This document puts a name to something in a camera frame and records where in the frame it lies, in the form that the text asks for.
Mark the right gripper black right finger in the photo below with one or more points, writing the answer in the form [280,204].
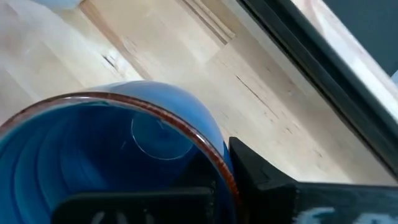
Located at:
[295,202]

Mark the blue mug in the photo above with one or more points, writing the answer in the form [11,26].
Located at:
[93,155]

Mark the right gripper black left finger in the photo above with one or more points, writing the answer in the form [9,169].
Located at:
[133,208]

